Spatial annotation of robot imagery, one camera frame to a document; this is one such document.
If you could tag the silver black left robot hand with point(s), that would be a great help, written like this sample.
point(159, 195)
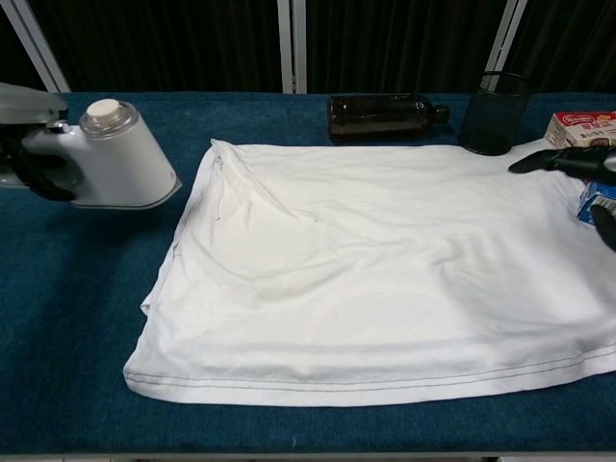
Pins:
point(29, 103)

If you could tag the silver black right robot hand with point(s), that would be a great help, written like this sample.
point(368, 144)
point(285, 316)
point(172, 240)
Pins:
point(592, 161)

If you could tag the white handheld garment steamer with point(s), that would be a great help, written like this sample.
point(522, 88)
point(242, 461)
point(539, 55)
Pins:
point(125, 163)

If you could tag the white shirt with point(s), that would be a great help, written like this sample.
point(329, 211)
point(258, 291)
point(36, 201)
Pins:
point(385, 289)

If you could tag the red white food box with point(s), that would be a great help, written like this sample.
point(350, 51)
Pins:
point(577, 130)

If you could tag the blue Oreo box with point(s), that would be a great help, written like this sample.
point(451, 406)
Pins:
point(589, 197)

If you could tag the black mesh pen cup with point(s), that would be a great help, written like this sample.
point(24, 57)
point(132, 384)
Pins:
point(493, 115)

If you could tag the blue table cloth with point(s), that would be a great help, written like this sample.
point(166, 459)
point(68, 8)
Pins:
point(72, 289)

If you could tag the dark brown glass bottle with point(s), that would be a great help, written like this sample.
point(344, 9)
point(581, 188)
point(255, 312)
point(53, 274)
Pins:
point(380, 118)

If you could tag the black pleated curtain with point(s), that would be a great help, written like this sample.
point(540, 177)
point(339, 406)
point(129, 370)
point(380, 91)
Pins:
point(409, 43)

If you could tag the white frame post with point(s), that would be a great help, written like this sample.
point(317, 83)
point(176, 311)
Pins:
point(33, 45)
point(505, 38)
point(292, 48)

